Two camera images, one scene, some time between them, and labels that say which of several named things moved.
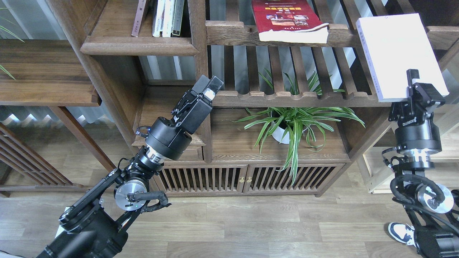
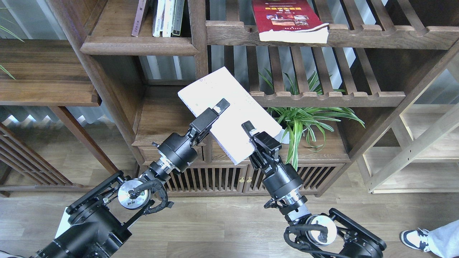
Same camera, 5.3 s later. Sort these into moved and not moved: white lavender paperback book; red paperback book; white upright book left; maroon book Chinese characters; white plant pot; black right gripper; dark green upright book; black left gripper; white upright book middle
Moved: white lavender paperback book; black right gripper; black left gripper
Not moved: white upright book left; maroon book Chinese characters; dark green upright book; white upright book middle; red paperback book; white plant pot
